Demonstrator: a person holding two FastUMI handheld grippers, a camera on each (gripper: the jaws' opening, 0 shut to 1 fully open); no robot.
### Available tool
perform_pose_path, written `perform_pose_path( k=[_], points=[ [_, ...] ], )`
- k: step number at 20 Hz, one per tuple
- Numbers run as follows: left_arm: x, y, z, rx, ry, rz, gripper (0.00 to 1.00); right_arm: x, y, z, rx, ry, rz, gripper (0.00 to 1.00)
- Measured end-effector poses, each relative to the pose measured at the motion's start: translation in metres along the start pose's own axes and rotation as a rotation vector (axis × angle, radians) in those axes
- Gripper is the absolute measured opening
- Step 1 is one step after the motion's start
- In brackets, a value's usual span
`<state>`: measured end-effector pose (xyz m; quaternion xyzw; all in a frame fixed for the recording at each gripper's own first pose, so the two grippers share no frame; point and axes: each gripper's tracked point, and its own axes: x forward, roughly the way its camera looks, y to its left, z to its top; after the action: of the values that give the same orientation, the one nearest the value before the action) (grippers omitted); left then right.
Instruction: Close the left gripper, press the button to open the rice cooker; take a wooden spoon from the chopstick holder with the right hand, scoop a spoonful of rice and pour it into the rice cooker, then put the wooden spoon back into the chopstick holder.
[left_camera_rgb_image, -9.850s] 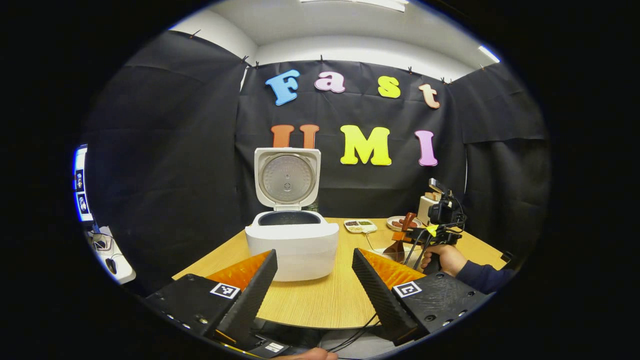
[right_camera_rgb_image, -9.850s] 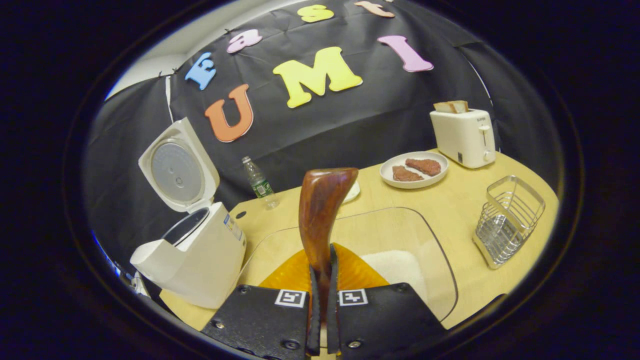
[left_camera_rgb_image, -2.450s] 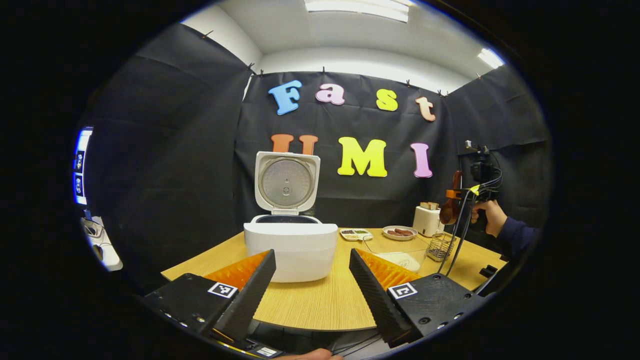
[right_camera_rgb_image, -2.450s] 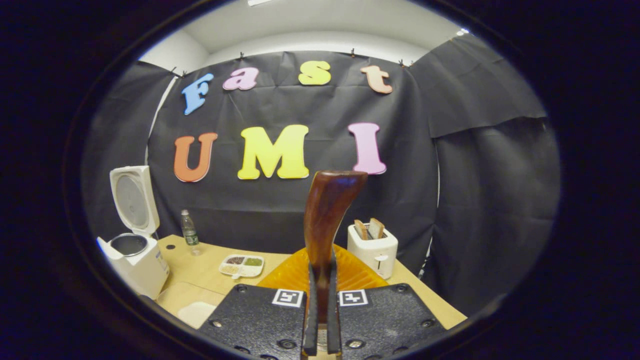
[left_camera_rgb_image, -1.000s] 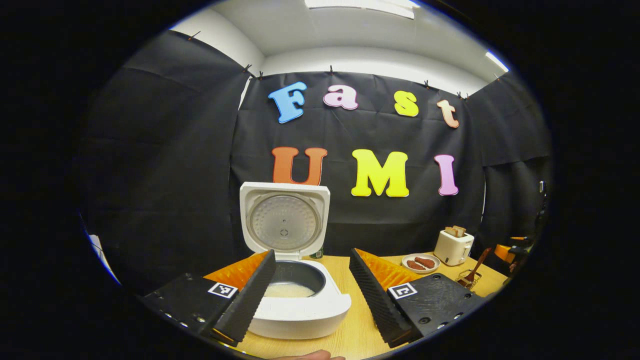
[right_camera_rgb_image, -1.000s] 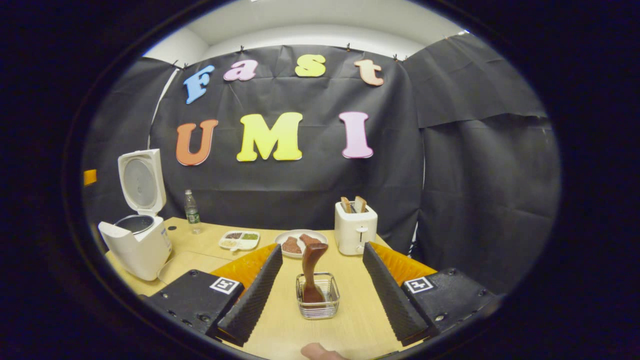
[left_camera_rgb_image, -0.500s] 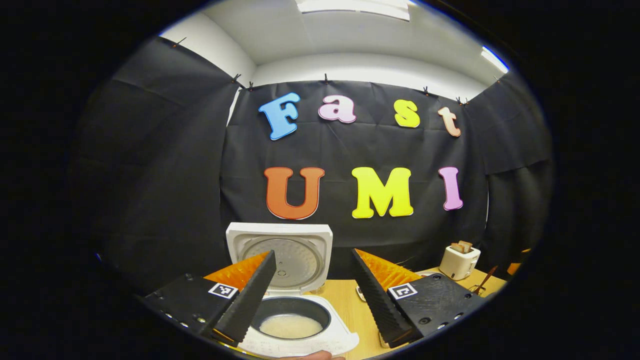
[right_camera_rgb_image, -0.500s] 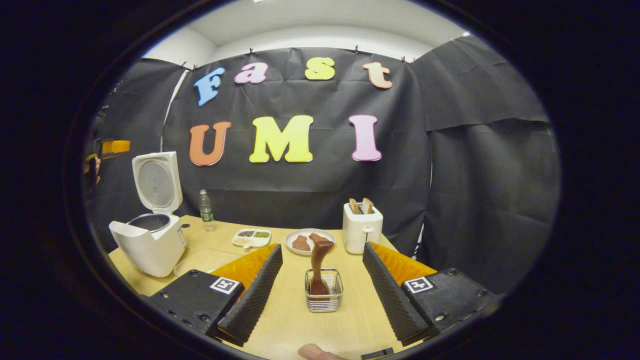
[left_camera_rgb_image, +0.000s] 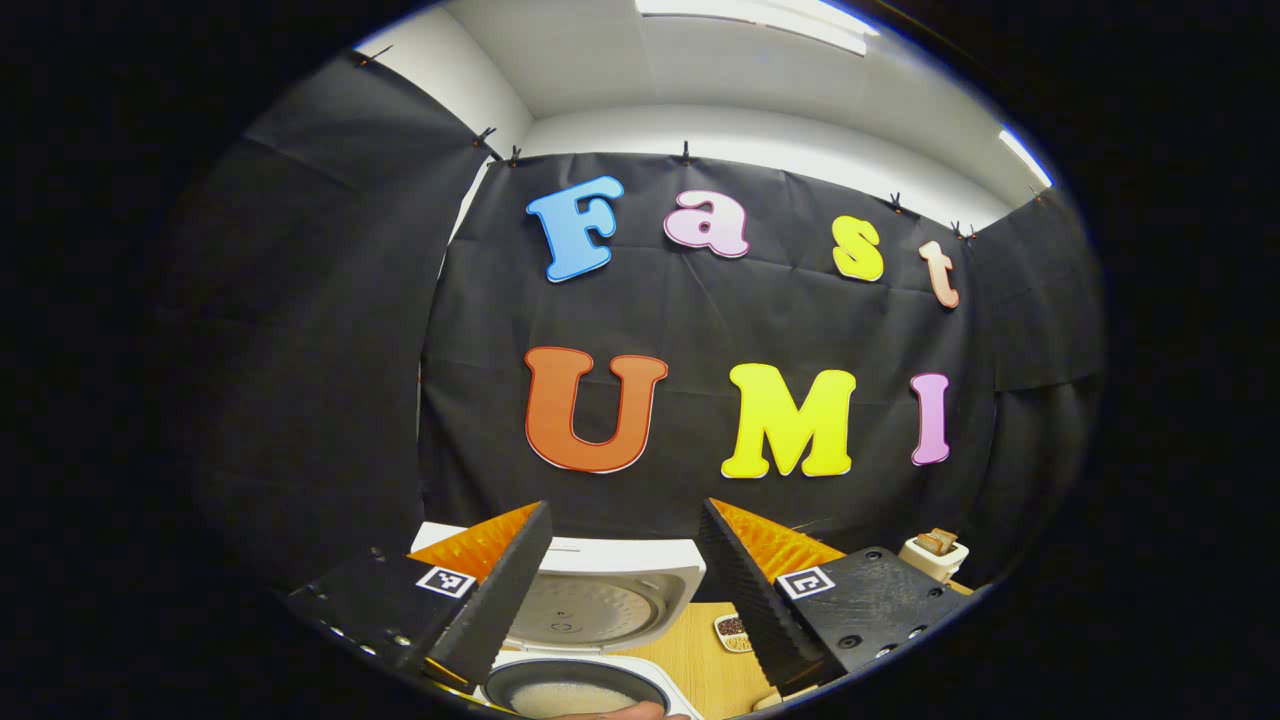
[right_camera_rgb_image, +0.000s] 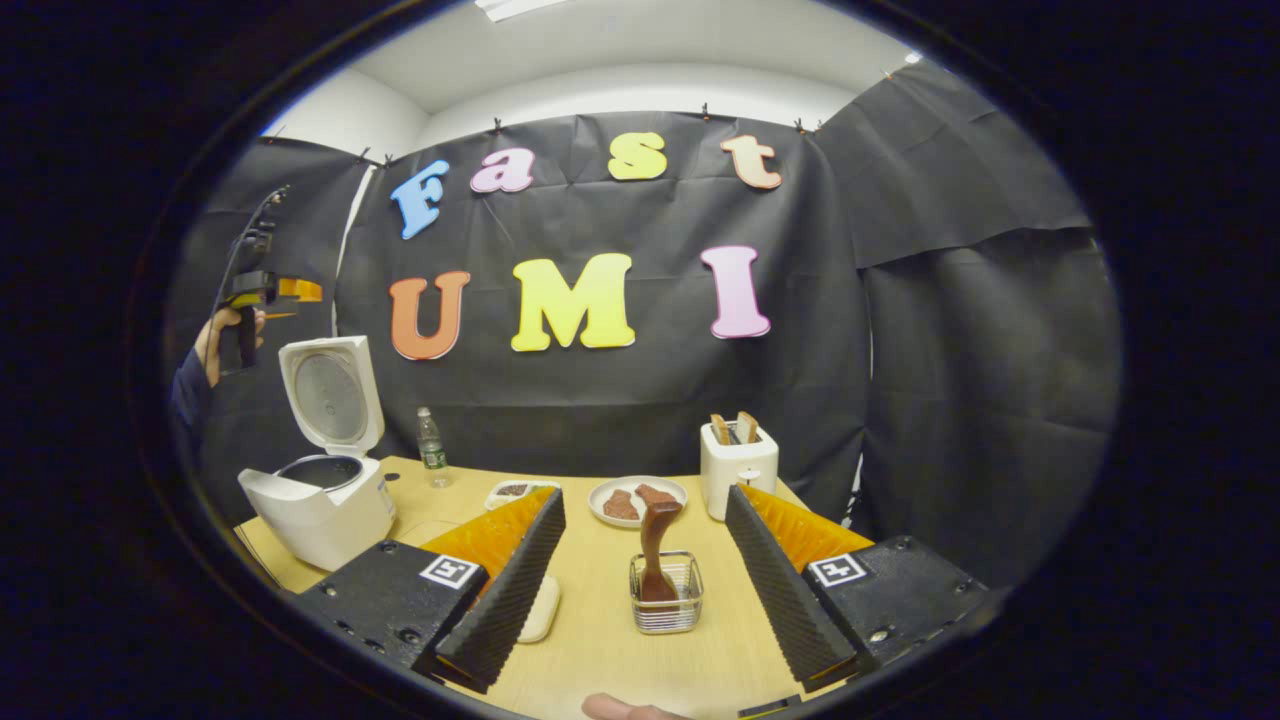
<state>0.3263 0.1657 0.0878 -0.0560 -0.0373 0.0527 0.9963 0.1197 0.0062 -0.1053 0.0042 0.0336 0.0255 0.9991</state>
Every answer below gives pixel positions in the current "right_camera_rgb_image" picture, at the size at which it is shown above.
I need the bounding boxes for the white toaster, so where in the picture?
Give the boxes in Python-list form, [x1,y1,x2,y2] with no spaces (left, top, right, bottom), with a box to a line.
[700,420,780,522]

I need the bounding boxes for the white round plate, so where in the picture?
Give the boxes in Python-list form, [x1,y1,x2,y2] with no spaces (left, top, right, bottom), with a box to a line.
[588,475,689,529]

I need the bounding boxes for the small divided condiment dish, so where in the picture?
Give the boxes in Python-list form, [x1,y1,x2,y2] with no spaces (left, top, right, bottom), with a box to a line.
[485,480,561,513]

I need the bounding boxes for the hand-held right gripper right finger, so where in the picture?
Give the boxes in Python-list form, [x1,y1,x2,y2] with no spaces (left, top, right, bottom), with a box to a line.
[725,484,991,693]

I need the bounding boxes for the long ceiling light panel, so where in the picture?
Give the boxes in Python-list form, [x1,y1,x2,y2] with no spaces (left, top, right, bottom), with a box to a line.
[475,0,571,23]

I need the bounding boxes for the clear container of rice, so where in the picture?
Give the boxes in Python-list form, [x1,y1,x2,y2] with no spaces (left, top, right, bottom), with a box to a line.
[515,575,562,644]

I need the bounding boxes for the white rice cooker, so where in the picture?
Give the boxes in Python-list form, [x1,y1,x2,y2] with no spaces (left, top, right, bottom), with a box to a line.
[238,335,398,573]

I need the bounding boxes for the brown wooden spoon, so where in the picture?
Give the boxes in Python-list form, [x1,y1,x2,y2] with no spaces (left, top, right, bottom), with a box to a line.
[638,500,684,603]

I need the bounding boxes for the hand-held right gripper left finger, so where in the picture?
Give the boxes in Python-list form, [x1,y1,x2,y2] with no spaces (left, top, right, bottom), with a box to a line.
[297,487,568,696]

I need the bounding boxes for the metal wire chopstick holder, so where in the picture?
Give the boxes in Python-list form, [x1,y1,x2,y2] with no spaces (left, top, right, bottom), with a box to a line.
[629,551,704,636]

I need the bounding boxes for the clear plastic water bottle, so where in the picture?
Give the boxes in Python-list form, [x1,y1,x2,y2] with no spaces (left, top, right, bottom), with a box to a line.
[416,406,453,489]

